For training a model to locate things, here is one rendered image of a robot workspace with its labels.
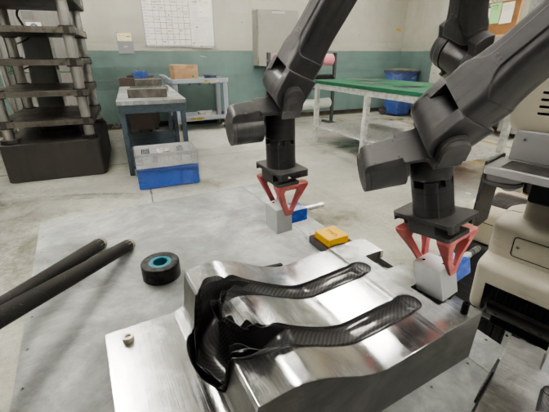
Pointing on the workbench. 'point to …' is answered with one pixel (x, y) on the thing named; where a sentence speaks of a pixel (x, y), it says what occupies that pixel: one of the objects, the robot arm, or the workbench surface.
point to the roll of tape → (160, 268)
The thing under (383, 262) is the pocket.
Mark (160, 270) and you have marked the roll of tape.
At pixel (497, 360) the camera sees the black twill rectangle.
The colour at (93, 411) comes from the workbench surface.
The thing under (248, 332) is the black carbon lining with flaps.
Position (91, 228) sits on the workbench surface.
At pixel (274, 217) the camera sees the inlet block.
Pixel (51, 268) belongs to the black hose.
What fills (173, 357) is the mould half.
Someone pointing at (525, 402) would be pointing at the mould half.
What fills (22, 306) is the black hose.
